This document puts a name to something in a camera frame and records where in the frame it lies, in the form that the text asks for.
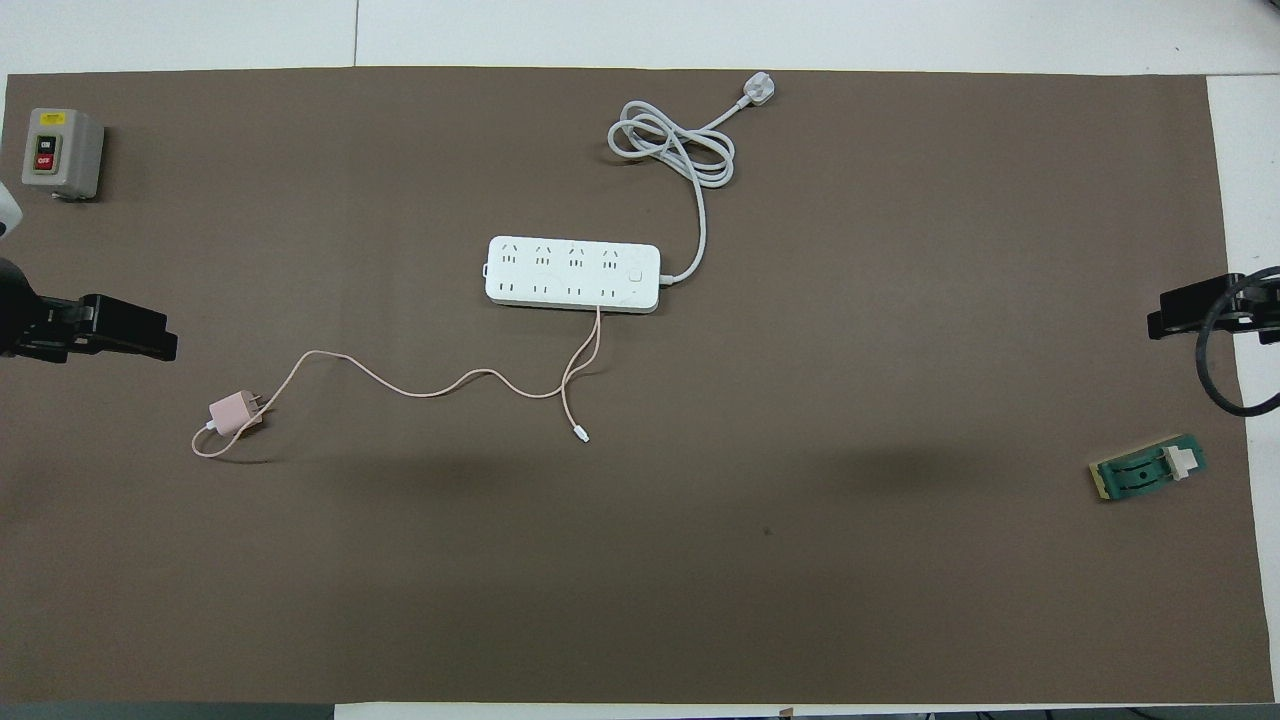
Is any pink charging cable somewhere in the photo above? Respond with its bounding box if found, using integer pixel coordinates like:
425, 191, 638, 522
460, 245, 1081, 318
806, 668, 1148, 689
190, 305, 604, 461

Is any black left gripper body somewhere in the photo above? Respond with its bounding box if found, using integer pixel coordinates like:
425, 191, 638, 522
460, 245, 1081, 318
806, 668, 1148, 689
0, 258, 88, 364

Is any green knife switch block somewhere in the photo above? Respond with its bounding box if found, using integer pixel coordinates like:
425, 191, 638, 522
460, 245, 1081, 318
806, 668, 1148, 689
1088, 433, 1208, 502

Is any pink charger adapter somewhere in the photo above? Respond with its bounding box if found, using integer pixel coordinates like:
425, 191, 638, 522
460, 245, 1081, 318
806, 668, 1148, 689
207, 390, 269, 438

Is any white power cord with plug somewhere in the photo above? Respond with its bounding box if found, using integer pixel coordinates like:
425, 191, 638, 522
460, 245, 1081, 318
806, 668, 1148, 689
608, 73, 778, 286

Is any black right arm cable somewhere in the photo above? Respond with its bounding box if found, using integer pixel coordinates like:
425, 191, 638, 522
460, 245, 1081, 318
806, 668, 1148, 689
1196, 268, 1280, 418

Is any white power strip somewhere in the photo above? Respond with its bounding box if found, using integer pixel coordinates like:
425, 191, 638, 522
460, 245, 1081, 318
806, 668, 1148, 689
484, 236, 663, 315

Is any brown table mat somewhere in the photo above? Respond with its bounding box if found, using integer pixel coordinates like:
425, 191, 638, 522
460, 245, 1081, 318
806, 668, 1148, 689
0, 66, 1276, 706

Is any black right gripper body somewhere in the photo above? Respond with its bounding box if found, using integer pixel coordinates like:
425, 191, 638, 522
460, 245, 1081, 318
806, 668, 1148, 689
1239, 270, 1280, 347

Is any grey on-off switch box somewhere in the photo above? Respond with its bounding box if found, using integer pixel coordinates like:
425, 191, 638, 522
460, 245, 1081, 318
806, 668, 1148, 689
22, 107, 106, 203

